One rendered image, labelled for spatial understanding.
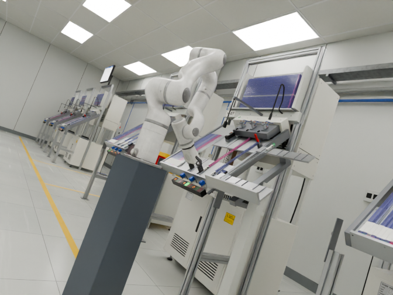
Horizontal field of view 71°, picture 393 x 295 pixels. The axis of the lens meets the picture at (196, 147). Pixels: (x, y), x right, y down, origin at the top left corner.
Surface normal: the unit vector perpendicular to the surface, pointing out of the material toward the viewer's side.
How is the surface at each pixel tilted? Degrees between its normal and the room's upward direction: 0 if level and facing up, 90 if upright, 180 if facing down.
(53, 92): 90
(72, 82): 90
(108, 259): 90
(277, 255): 90
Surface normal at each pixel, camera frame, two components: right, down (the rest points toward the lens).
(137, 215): 0.73, 0.20
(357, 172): -0.75, -0.33
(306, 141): 0.57, 0.13
